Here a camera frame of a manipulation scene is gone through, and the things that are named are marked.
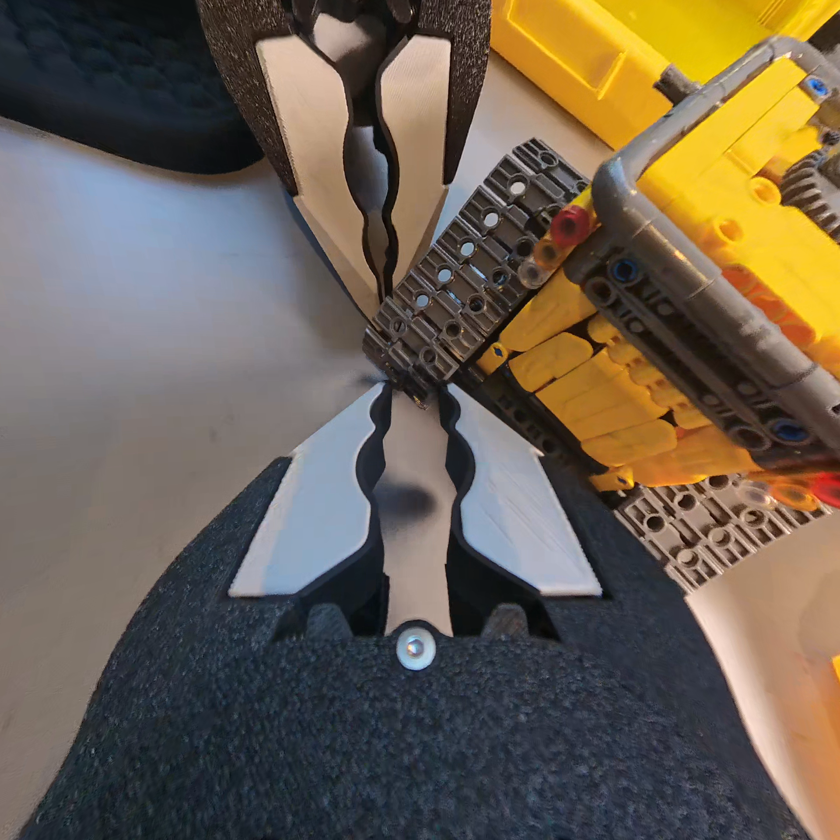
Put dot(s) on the yellow storage bin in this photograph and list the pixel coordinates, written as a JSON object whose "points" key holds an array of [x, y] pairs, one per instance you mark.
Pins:
{"points": [[591, 53]]}

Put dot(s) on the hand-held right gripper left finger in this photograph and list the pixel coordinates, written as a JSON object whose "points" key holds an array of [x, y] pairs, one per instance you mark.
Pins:
{"points": [[309, 525]]}

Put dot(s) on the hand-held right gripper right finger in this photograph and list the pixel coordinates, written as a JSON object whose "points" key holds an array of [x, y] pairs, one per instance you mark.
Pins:
{"points": [[525, 525]]}

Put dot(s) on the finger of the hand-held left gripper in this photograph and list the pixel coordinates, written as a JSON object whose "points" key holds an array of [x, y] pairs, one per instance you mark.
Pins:
{"points": [[418, 131], [309, 145]]}

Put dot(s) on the black quilted wrist rest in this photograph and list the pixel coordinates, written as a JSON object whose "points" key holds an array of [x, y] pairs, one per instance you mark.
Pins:
{"points": [[118, 79]]}

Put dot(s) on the yellow toy brick bulldozer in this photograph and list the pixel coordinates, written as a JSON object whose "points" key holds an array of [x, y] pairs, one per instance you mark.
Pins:
{"points": [[709, 263]]}

